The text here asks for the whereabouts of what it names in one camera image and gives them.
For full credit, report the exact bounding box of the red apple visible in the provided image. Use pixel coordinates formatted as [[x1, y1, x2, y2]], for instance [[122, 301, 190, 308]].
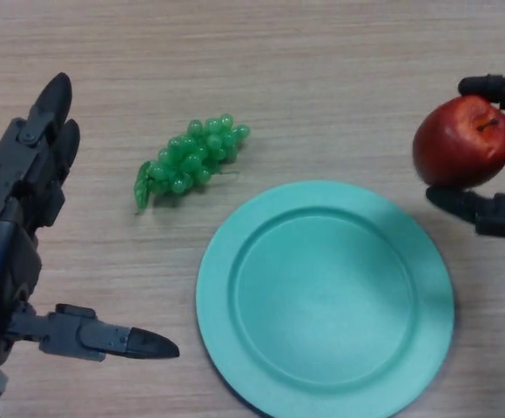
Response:
[[412, 95, 505, 189]]

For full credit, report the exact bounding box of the green grape bunch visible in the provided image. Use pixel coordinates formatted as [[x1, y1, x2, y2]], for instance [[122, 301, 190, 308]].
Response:
[[135, 113, 252, 215]]

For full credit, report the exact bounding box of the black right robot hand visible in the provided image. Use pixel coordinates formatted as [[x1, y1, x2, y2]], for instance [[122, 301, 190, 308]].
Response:
[[425, 74, 505, 239]]

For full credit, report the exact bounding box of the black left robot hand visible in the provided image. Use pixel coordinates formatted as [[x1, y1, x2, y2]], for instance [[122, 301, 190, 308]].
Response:
[[0, 72, 180, 367]]

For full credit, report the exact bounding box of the green round plate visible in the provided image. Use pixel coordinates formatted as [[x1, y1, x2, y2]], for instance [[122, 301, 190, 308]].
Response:
[[195, 180, 456, 418]]

